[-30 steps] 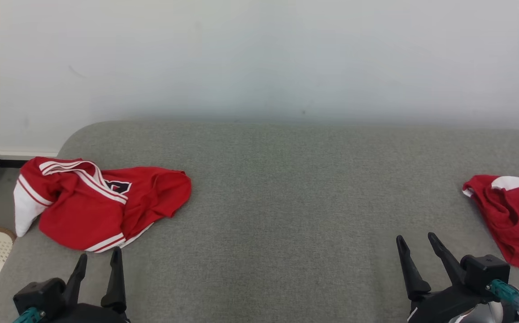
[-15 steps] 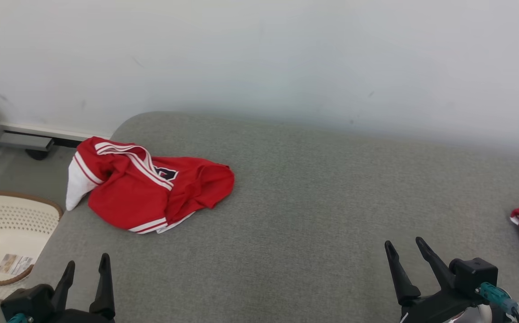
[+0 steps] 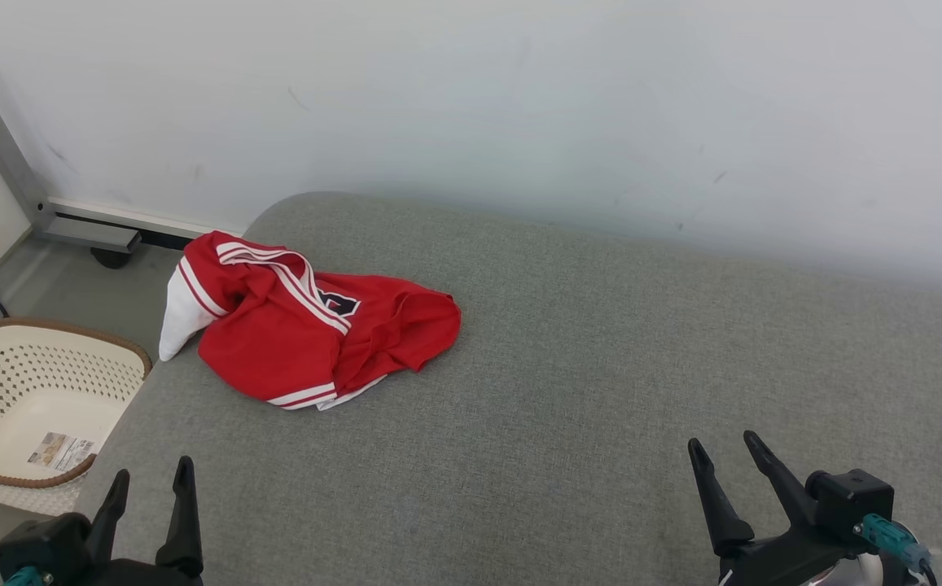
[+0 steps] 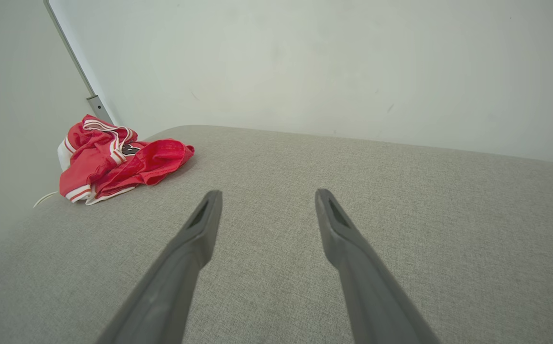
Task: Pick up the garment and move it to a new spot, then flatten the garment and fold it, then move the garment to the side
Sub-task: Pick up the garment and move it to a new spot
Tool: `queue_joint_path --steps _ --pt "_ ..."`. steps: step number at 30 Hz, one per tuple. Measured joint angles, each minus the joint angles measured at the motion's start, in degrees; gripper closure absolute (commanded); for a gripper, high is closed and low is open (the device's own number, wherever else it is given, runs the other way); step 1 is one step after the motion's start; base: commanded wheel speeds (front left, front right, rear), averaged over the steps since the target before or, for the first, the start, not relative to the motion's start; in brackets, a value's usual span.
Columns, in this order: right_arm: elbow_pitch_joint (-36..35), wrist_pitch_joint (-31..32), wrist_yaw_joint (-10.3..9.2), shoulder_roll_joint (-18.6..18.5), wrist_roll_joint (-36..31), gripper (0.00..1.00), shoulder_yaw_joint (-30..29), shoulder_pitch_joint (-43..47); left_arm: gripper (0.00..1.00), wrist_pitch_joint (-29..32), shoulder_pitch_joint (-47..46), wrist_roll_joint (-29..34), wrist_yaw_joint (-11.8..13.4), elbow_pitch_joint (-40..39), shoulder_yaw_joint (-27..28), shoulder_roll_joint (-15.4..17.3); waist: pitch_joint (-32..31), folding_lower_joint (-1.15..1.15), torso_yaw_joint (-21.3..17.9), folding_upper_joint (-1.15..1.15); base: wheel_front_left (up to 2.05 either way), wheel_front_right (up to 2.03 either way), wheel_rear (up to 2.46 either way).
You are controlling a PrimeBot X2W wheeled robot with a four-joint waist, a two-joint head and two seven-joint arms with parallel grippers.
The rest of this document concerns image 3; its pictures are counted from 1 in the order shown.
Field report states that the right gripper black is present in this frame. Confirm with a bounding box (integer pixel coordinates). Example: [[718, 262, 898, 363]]
[[687, 431, 870, 586]]

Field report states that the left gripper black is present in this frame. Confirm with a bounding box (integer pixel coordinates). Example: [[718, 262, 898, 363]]
[[72, 456, 205, 586]]

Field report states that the red Bulls 23 jersey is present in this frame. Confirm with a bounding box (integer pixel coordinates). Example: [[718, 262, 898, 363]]
[[159, 230, 463, 412]]

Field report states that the cream perforated laundry basket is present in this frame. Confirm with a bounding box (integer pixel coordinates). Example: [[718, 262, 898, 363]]
[[0, 317, 154, 518]]

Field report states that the right camera teal connector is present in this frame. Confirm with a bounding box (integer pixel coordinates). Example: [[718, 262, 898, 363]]
[[853, 514, 935, 572]]

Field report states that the grey metal frame leg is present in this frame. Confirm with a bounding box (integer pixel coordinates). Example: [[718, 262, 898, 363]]
[[0, 57, 142, 255]]

